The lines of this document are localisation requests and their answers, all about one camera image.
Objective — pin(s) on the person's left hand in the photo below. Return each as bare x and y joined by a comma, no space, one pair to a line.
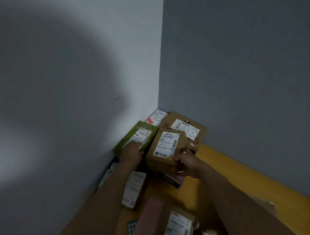
132,155

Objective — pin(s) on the person's right hand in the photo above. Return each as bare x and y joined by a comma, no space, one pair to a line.
193,168

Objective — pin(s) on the box of stack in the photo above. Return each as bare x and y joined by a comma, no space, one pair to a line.
178,222
167,145

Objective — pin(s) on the small cardboard parcel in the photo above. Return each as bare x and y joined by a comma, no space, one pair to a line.
156,117

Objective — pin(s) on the box with black KARRIE band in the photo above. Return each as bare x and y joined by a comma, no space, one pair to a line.
193,123

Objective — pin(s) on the pink dot sticker sheet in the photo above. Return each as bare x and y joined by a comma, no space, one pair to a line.
150,215

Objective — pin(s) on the teal sticker sheet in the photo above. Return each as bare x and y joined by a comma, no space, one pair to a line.
132,227

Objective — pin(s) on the person's right forearm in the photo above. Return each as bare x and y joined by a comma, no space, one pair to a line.
242,208

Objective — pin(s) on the person's left forearm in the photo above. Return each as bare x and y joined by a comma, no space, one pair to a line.
101,205

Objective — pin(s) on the blue plastic grid pallet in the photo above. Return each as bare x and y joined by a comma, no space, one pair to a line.
180,184

